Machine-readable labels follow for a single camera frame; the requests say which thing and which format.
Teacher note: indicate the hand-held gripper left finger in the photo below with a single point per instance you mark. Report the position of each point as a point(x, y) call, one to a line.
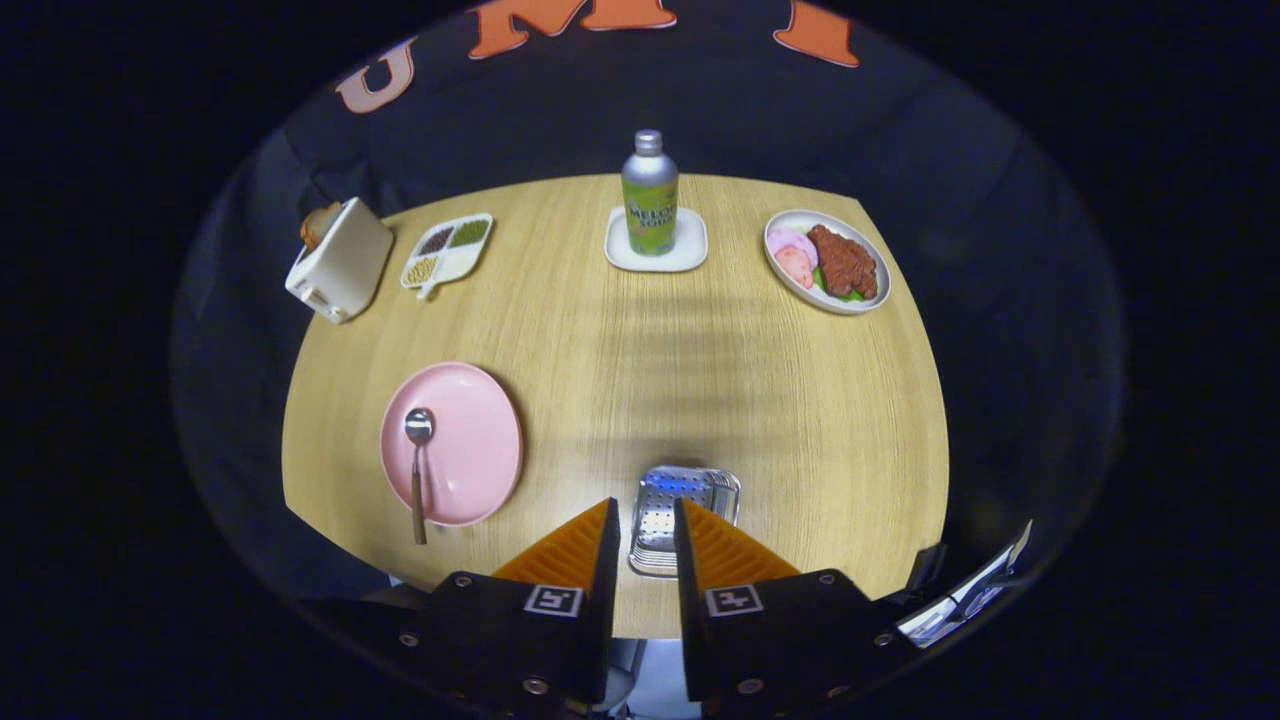
point(600, 590)

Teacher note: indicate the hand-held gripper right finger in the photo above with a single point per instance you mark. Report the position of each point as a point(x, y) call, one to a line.
point(690, 590)

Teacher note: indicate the pink round plate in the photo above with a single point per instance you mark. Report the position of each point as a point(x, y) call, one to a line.
point(470, 450)

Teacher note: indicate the white oval dish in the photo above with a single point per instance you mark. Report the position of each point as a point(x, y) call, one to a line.
point(790, 295)

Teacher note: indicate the white square coaster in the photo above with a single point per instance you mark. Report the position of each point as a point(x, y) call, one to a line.
point(690, 255)

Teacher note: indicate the pink ham slices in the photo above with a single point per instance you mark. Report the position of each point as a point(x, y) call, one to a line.
point(792, 255)

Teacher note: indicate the white divided snack dish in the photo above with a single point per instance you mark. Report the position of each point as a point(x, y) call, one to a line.
point(455, 265)

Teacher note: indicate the brown fried meat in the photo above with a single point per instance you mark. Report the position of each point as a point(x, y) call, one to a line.
point(845, 262)

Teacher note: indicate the yellow beans pile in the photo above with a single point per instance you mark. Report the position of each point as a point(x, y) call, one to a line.
point(421, 270)

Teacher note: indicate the green beans pile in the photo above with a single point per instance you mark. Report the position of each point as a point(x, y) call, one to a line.
point(469, 232)

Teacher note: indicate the dark brown beans pile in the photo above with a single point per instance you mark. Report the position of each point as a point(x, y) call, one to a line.
point(435, 240)

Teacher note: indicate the green label soda bottle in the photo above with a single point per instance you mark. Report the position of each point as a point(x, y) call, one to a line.
point(650, 205)

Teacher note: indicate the cream white toaster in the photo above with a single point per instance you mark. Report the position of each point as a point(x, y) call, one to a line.
point(345, 265)

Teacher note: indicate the toasted bread slices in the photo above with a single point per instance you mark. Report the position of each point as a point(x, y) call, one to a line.
point(318, 225)

